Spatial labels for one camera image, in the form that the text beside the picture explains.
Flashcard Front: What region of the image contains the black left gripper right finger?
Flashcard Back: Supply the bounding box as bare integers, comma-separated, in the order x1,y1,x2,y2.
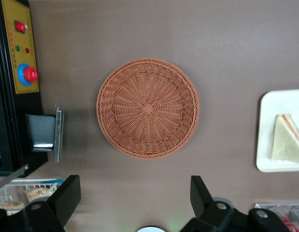
180,175,237,232

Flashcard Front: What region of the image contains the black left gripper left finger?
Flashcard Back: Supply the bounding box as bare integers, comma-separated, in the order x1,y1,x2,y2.
23,175,82,232

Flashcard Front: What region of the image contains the triangular sandwich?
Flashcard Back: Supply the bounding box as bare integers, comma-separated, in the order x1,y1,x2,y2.
271,113,299,162

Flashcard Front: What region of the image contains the round brown wicker basket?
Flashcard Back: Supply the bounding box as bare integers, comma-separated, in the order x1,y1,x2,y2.
96,57,200,160

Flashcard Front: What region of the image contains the cream rectangular tray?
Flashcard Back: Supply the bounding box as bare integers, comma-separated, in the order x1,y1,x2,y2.
255,88,299,173

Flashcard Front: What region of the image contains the clear crispy snack bag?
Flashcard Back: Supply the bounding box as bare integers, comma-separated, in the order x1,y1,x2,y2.
0,200,26,216
25,187,57,203

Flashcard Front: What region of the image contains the grey aluminium pole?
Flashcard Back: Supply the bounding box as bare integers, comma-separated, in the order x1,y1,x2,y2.
0,164,29,191

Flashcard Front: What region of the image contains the clear acrylic bottle rack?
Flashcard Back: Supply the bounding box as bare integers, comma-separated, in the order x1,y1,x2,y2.
254,203,299,232

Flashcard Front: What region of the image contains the black block with metal plate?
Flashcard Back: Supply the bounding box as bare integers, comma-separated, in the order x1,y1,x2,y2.
25,110,65,163

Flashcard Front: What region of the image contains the black machine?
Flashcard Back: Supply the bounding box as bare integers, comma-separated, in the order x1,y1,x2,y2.
0,0,49,178

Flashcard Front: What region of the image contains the red emergency stop button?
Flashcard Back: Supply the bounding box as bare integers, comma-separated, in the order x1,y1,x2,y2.
17,63,39,86

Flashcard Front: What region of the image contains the yellow control panel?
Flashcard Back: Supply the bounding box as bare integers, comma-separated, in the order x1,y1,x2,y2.
1,0,40,95

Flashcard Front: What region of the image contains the white wire rack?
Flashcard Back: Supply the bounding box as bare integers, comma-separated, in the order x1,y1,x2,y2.
0,178,64,217

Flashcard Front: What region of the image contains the red rocker switch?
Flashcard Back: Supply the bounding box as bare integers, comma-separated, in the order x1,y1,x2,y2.
14,21,26,34

